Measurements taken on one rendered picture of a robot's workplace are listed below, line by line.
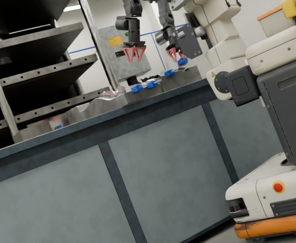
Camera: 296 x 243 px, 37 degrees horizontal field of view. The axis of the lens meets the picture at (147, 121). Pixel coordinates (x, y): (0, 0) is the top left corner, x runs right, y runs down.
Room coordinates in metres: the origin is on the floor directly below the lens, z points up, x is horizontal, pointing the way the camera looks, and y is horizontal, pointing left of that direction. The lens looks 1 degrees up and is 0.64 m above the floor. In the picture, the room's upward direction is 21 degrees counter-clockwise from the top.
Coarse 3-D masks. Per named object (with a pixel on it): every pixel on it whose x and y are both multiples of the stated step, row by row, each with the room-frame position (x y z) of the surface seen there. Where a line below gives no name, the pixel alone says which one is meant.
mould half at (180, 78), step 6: (192, 66) 2.47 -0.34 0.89; (180, 72) 2.43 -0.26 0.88; (186, 72) 2.45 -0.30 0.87; (192, 72) 2.47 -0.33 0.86; (198, 72) 2.48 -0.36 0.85; (162, 78) 2.38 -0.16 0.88; (168, 78) 2.39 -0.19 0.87; (174, 78) 2.41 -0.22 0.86; (180, 78) 2.43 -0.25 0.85; (186, 78) 2.44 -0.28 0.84; (192, 78) 2.46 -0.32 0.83; (198, 78) 2.48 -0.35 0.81; (138, 84) 2.63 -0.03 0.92; (162, 84) 2.37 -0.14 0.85; (168, 84) 2.39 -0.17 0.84; (174, 84) 2.40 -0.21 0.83; (180, 84) 2.42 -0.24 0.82; (162, 90) 2.38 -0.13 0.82; (168, 90) 2.38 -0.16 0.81
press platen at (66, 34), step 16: (48, 32) 3.03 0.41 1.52; (64, 32) 3.08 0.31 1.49; (80, 32) 3.22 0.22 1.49; (0, 48) 2.87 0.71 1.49; (16, 48) 3.01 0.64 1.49; (32, 48) 3.15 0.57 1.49; (48, 48) 3.31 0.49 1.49; (64, 48) 3.49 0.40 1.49; (16, 64) 3.41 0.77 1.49; (32, 64) 3.60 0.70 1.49
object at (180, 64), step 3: (186, 57) 2.40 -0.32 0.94; (177, 60) 2.46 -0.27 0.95; (180, 60) 2.43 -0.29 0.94; (183, 60) 2.43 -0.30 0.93; (186, 60) 2.44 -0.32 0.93; (174, 63) 2.48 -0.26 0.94; (177, 63) 2.45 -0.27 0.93; (180, 63) 2.43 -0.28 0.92; (183, 63) 2.44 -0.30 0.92; (186, 63) 2.45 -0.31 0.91; (174, 66) 2.48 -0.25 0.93; (177, 66) 2.46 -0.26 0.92; (180, 66) 2.46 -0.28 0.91; (183, 66) 2.47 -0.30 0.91; (177, 69) 2.47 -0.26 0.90; (180, 69) 2.48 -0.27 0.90; (183, 69) 2.49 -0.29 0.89
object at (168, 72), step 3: (168, 69) 2.41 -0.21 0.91; (171, 69) 2.37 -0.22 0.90; (174, 69) 2.33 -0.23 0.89; (162, 72) 2.40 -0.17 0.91; (165, 72) 2.38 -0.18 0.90; (168, 72) 2.36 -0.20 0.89; (171, 72) 2.36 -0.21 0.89; (174, 72) 2.38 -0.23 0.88; (162, 75) 2.41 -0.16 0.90; (168, 75) 2.37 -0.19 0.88; (171, 75) 2.39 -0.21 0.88
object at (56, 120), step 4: (56, 116) 2.91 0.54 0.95; (60, 116) 2.93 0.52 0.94; (64, 116) 2.94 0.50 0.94; (44, 120) 2.88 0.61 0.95; (48, 120) 2.89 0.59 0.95; (52, 120) 2.90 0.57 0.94; (56, 120) 2.91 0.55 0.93; (60, 120) 2.92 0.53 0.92; (64, 120) 2.93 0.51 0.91; (68, 120) 2.94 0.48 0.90; (28, 124) 2.83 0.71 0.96; (32, 124) 2.84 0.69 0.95; (36, 124) 2.85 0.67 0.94; (52, 124) 2.89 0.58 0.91; (56, 124) 2.91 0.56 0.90; (60, 124) 2.92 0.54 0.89; (64, 124) 2.93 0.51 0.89; (68, 124) 2.94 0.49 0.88; (24, 128) 2.90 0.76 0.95; (52, 128) 2.89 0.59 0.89
